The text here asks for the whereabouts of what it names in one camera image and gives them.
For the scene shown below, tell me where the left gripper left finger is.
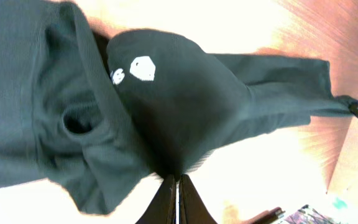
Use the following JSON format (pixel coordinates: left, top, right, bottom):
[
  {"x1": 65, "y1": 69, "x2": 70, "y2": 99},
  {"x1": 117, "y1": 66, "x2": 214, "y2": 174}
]
[{"x1": 136, "y1": 175, "x2": 177, "y2": 224}]

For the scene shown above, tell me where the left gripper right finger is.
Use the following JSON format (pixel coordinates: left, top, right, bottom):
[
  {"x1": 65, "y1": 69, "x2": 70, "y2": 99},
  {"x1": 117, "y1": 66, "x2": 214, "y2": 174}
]
[{"x1": 179, "y1": 174, "x2": 217, "y2": 224}]

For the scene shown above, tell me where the black t-shirt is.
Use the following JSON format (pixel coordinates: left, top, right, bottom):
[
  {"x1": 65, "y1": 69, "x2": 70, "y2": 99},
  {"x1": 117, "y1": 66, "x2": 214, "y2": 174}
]
[{"x1": 0, "y1": 1, "x2": 356, "y2": 215}]

